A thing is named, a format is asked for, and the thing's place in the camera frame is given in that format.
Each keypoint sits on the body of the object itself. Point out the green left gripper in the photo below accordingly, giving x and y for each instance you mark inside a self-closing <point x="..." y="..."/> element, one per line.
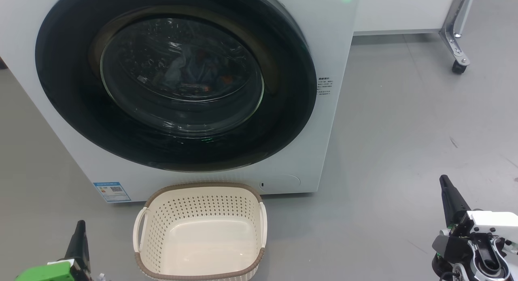
<point x="48" y="273"/>

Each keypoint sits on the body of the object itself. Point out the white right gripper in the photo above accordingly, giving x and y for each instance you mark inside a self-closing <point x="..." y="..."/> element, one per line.
<point x="493" y="222"/>

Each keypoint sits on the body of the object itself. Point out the black round glass washer door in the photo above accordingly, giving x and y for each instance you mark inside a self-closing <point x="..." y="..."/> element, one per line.
<point x="64" y="70"/>

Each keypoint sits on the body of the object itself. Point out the blue and cream cartoon garment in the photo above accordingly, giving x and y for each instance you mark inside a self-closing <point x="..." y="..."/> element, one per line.
<point x="194" y="70"/>

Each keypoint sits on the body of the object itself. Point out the white front-load washing machine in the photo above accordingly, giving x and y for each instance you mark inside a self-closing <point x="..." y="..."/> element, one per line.
<point x="332" y="131"/>

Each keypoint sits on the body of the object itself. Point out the steel perforated washer drum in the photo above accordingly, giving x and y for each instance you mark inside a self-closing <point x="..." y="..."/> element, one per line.
<point x="133" y="58"/>

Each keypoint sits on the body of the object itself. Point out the blue energy label sticker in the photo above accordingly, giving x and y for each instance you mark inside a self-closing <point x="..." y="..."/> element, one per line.
<point x="112" y="192"/>

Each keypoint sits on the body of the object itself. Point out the cream perforated laundry basket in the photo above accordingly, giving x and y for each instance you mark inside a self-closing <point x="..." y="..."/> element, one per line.
<point x="202" y="204"/>

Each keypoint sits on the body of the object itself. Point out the metal partition leg with caster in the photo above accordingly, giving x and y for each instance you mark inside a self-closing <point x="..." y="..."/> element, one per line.
<point x="455" y="38"/>

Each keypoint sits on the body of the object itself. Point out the black instruction text label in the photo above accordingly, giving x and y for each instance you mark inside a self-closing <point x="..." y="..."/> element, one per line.
<point x="325" y="86"/>

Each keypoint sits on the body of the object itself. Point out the white partition board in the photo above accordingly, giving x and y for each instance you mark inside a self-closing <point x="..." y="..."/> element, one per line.
<point x="404" y="9"/>

